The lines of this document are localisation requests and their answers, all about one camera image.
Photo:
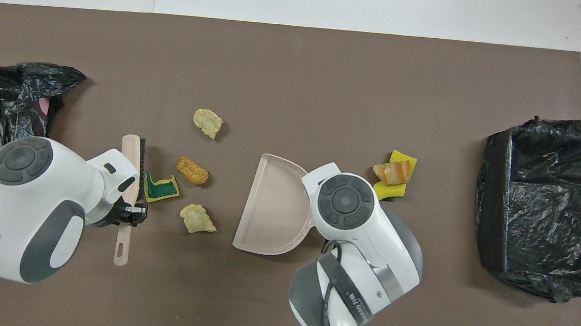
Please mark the brown table mat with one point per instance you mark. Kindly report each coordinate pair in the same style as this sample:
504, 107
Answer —
298, 70

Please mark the brown toy bread roll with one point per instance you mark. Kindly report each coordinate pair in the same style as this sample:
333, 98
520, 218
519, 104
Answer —
192, 171

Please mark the striped toy croissant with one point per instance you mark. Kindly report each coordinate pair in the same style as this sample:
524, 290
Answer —
392, 172

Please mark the yellow and green sponge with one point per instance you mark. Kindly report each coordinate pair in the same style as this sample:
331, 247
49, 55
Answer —
158, 190

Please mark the beige hand brush black bristles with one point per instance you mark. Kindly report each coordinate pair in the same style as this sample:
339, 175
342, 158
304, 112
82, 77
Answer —
122, 251

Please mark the bin lined with black bag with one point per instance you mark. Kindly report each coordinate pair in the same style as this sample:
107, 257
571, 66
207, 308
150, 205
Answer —
545, 219

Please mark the pale toy pastry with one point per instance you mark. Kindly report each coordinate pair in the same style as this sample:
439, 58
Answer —
198, 219
208, 123

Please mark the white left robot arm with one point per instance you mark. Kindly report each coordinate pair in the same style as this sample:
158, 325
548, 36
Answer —
33, 205

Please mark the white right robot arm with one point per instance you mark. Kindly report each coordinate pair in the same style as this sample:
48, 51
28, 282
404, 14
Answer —
367, 241

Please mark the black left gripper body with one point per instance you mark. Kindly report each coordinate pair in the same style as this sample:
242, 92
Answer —
118, 214

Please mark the yellow sponge piece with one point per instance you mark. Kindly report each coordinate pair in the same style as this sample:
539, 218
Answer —
405, 158
389, 192

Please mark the beige plastic dustpan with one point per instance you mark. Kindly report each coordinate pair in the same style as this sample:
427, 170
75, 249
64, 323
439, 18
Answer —
271, 208

